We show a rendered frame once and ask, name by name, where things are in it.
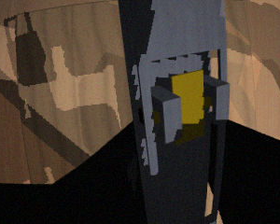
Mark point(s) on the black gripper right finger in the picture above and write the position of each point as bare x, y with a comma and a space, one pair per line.
250, 191

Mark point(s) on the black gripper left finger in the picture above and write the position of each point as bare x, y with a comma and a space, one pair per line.
105, 189

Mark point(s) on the light brown wooden board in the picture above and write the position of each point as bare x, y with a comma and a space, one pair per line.
74, 88

